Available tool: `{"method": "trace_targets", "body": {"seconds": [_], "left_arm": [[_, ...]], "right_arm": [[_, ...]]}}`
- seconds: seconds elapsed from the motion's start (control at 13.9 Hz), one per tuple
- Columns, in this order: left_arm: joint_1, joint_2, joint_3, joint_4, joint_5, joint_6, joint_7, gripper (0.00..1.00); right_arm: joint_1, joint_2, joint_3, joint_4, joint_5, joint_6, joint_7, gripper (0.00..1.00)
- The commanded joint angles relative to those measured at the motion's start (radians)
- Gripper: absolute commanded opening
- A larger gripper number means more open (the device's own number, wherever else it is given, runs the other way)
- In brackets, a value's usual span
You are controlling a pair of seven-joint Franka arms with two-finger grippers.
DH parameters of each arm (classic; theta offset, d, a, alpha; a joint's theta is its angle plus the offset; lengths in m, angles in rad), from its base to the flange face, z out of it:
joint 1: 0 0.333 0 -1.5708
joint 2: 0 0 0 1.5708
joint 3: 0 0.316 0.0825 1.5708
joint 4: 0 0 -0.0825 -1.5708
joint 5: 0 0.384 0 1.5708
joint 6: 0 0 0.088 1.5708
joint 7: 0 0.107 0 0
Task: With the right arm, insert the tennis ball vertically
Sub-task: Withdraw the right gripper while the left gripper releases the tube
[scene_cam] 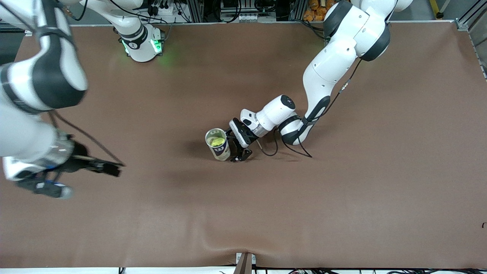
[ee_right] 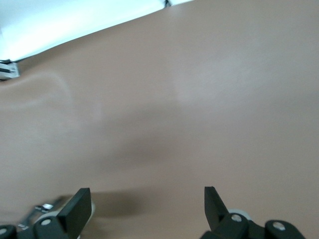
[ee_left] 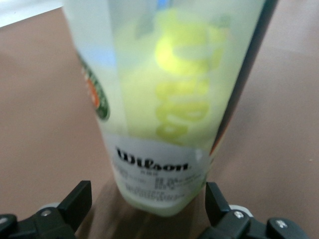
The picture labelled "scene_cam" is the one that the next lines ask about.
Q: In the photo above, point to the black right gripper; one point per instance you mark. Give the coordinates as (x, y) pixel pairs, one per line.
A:
(79, 162)

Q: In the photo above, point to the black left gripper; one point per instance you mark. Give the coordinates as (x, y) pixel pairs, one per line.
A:
(242, 136)

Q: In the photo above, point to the clear plastic tennis ball can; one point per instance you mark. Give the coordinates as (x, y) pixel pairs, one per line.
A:
(222, 152)

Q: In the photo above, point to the yellow tennis ball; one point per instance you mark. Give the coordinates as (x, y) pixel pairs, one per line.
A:
(217, 141)

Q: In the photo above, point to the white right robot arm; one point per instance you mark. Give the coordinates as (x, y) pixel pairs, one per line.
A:
(57, 76)

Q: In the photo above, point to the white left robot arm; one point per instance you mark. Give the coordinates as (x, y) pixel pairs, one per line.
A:
(331, 64)

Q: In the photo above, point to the brown table mat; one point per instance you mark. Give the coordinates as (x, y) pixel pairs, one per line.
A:
(228, 213)

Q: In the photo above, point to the white terminal block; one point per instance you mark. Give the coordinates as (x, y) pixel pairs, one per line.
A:
(251, 17)

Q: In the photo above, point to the white power strip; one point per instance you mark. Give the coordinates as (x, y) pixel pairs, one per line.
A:
(175, 17)

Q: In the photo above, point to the pile of orange objects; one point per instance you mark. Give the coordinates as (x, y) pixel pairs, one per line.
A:
(314, 13)

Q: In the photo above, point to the yellow black pole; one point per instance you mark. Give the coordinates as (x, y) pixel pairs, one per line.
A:
(436, 9)

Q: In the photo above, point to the aluminium frame profile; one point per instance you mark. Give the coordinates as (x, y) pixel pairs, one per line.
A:
(196, 11)
(466, 23)
(297, 10)

